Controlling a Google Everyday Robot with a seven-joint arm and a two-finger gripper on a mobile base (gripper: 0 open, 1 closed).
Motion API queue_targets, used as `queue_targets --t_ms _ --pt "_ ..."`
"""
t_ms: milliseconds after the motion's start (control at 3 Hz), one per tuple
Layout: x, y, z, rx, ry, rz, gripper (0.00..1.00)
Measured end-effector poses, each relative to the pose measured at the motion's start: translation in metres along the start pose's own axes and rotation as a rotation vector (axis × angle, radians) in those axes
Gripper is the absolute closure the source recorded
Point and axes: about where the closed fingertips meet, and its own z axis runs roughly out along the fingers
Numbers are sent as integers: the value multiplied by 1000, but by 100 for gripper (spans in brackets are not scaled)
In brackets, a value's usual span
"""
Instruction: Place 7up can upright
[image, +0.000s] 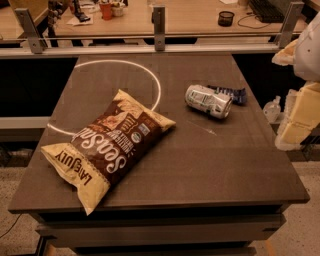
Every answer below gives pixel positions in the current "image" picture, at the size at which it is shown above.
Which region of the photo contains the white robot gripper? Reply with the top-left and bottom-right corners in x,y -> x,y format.
272,12 -> 320,151

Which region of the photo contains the silver 7up soda can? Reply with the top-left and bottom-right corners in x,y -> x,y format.
185,85 -> 232,119

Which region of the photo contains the clear sanitizer bottle left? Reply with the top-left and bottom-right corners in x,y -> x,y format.
263,96 -> 281,123

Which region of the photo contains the dark blue snack wrapper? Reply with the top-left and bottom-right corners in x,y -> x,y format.
208,85 -> 247,105

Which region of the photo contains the black keyboard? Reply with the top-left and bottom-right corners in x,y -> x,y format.
249,0 -> 284,23

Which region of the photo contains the black mesh pen cup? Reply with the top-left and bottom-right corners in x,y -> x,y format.
218,11 -> 235,27

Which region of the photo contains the brown Late July chips bag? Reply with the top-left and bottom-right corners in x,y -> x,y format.
41,90 -> 175,214

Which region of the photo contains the white bowl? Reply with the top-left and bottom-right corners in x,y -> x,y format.
111,5 -> 124,17

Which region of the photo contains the white circle tape marking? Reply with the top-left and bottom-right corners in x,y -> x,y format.
46,59 -> 162,136

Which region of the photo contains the red cup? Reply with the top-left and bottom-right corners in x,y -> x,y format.
99,2 -> 112,20

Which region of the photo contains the black stand on desk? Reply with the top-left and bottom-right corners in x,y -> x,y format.
72,0 -> 90,22

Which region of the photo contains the black cable on desk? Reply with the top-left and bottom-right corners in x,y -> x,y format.
236,12 -> 272,30

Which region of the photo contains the right metal bracket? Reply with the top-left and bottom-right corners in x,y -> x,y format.
275,0 -> 304,49

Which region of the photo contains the metal bracket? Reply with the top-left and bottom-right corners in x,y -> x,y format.
275,0 -> 304,49
152,5 -> 165,51
15,8 -> 47,54

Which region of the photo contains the metal rail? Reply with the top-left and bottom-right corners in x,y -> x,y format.
0,44 -> 279,59

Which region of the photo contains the middle metal bracket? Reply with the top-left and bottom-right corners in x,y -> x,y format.
152,5 -> 165,51

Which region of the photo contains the left metal bracket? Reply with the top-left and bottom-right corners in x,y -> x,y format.
15,8 -> 47,54

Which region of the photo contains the black floor cable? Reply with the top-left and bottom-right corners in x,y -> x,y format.
0,213 -> 23,240

